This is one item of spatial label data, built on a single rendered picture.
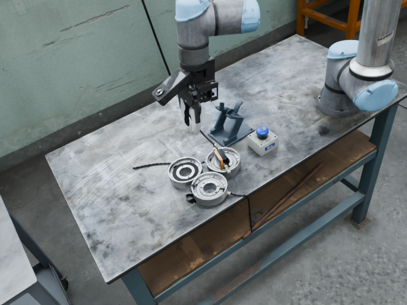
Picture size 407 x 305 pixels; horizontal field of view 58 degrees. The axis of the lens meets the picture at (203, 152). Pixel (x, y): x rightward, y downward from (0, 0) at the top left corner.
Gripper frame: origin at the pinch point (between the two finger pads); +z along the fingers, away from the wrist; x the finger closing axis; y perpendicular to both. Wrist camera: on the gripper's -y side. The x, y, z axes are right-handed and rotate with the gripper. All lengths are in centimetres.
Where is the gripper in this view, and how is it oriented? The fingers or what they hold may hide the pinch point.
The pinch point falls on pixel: (189, 127)
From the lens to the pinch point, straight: 104.4
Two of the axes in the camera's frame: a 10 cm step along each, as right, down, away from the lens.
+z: 0.2, 7.6, 6.5
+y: 8.5, -3.6, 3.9
